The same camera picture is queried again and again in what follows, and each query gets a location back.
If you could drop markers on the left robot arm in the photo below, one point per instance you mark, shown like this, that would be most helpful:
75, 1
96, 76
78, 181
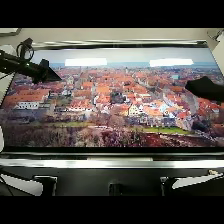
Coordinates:
13, 63

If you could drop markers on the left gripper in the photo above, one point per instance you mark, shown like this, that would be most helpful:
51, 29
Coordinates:
45, 72

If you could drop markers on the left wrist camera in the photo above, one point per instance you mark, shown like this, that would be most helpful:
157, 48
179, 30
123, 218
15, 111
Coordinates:
26, 46

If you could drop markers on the silver frame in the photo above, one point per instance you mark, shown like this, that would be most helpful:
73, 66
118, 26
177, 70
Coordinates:
100, 163

